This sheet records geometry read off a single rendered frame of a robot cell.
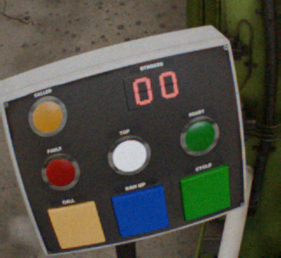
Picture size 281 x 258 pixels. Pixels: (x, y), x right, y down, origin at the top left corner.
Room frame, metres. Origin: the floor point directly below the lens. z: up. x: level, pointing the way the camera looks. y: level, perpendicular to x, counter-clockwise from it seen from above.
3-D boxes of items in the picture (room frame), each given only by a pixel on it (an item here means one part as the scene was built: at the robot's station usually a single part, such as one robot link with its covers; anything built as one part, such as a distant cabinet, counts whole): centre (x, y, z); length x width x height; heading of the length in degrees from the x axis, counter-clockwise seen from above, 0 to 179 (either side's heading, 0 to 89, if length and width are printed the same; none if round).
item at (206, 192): (0.71, -0.09, 1.01); 0.07 x 0.05 x 0.07; 107
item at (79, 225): (0.66, 0.10, 1.01); 0.07 x 0.05 x 0.07; 107
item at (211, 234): (0.98, -0.19, 0.36); 0.09 x 0.07 x 0.12; 82
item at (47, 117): (0.74, 0.12, 1.16); 0.05 x 0.03 x 0.04; 82
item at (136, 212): (0.68, 0.00, 1.01); 0.07 x 0.05 x 0.07; 107
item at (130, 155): (0.73, 0.02, 1.09); 0.05 x 0.03 x 0.04; 82
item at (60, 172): (0.70, 0.11, 1.09); 0.05 x 0.03 x 0.04; 82
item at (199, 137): (0.76, -0.08, 1.09); 0.05 x 0.03 x 0.04; 82
